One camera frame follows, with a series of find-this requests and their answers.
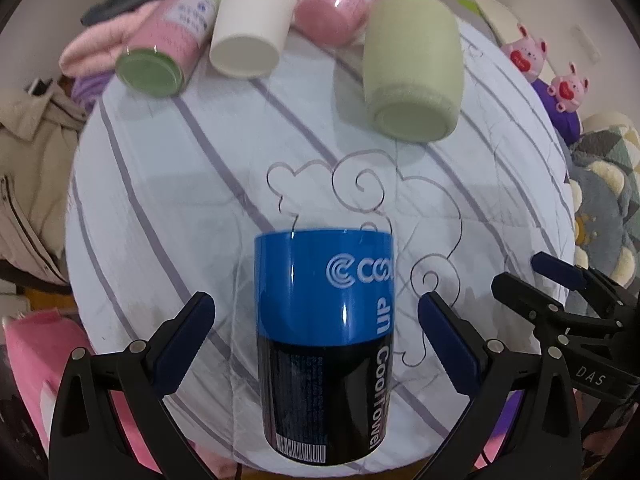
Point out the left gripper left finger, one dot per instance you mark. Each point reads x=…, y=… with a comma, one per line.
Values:
x=87, y=439

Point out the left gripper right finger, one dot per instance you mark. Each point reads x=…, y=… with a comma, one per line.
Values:
x=543, y=441

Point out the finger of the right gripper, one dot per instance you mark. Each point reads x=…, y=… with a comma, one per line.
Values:
x=548, y=314
x=605, y=297

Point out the blue black cooltowel can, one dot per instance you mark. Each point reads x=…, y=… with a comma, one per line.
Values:
x=325, y=313

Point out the light green felt cup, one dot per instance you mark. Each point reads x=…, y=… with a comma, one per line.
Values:
x=412, y=69

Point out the white paper cup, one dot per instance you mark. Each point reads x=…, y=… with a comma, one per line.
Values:
x=249, y=36

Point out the grey plush toy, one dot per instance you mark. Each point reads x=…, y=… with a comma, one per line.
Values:
x=604, y=174

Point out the small pink bunny plush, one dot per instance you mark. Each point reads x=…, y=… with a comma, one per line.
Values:
x=569, y=90

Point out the large pink bunny plush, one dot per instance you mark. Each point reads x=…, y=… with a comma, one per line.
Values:
x=527, y=54

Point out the white board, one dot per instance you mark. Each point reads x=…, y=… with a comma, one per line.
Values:
x=503, y=22

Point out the beige jacket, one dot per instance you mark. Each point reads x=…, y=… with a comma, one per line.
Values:
x=39, y=138

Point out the pink rolled towel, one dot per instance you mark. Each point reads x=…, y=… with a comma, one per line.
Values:
x=332, y=22

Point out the pink folded quilt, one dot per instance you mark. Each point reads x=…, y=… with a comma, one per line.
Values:
x=98, y=47

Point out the pink green labelled bottle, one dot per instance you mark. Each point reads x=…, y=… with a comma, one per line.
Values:
x=160, y=57

